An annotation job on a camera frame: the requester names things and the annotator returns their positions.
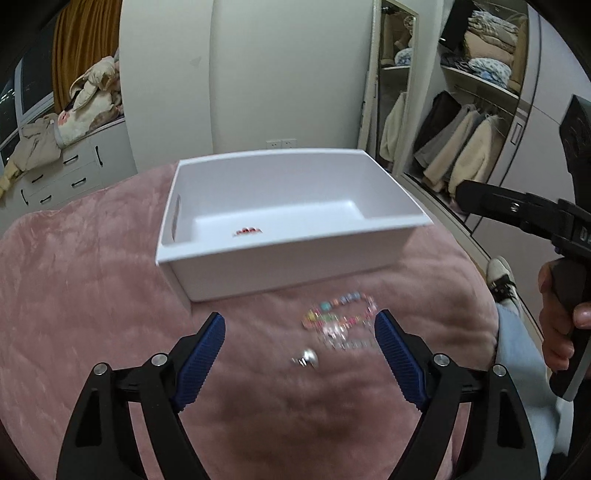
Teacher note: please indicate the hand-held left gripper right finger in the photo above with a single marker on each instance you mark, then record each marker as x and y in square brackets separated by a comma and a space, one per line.
[396, 350]

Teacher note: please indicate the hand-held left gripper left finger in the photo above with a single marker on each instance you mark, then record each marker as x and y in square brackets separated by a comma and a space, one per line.
[203, 351]

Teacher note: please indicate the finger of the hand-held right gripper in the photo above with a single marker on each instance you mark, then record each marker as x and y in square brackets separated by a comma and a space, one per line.
[501, 201]

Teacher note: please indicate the white plastic storage box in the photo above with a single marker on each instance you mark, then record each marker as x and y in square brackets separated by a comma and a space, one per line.
[277, 217]

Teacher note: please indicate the person's right hand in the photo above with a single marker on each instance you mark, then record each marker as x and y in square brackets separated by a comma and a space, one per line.
[551, 318]

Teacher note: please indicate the cream hanging coat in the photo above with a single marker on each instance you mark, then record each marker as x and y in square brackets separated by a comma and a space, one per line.
[480, 157]

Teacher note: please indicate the grey hanging coat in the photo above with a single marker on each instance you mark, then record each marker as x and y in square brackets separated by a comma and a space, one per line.
[455, 138]

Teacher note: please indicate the white shoe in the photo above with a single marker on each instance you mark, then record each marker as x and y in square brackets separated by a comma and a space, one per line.
[501, 279]

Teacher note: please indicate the open white wardrobe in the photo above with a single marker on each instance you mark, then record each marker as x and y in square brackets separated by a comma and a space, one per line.
[521, 115]

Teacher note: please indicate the black hanging coat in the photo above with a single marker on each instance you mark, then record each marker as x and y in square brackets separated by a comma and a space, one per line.
[438, 120]

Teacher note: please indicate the person's light blue trouser leg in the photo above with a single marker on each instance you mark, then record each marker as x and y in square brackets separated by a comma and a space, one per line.
[526, 369]

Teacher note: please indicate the pink fleece blanket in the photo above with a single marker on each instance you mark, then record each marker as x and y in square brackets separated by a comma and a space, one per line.
[83, 286]

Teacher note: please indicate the standing mirror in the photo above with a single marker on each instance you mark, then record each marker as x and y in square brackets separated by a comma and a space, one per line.
[392, 92]

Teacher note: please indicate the stack of folded clothes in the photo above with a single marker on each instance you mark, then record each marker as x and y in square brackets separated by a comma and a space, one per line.
[489, 46]

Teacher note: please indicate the black bag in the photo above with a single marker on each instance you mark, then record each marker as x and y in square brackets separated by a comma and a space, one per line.
[457, 23]

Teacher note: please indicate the white chest of drawers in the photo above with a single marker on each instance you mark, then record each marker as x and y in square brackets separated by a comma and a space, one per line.
[87, 161]

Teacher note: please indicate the beige jacket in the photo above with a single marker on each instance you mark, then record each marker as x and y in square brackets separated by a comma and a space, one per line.
[34, 145]

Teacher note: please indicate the window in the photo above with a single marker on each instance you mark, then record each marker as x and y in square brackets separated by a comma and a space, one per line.
[32, 83]

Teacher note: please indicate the mustard yellow curtain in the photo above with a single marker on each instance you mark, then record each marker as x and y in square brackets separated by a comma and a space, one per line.
[85, 41]

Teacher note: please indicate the white wall socket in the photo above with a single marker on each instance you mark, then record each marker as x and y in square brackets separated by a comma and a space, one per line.
[281, 144]

